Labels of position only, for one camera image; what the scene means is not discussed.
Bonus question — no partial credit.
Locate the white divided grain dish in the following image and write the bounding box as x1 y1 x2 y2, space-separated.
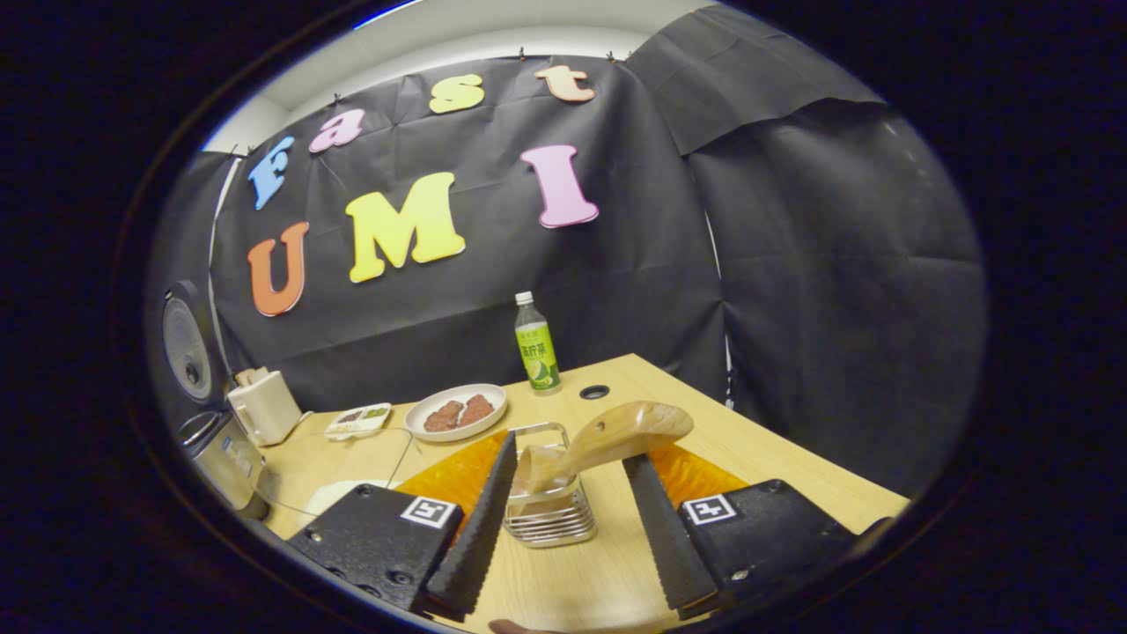
324 402 394 441

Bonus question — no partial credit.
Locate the wooden spoon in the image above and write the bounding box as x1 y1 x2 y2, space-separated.
515 401 695 494

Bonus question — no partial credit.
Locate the dark grey rice cooker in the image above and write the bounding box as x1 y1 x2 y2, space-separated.
158 280 270 522

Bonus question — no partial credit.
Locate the cream utensil box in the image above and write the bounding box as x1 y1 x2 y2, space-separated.
226 370 303 447

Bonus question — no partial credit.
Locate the metal wire chopstick holder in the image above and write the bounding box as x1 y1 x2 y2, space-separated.
502 422 598 549

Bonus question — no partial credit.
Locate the green drink bottle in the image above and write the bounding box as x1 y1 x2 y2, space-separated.
514 291 562 394

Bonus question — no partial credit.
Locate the black backdrop cloth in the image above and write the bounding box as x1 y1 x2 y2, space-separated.
145 4 987 503

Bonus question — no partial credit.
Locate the white round plate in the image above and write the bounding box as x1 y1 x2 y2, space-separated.
404 383 509 443

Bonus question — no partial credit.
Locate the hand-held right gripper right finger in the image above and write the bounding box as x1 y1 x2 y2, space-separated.
622 443 881 622

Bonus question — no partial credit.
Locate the clear glass bowl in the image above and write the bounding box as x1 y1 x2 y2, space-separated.
255 427 415 520

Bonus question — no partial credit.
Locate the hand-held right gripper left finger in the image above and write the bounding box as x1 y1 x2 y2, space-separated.
289 429 519 623

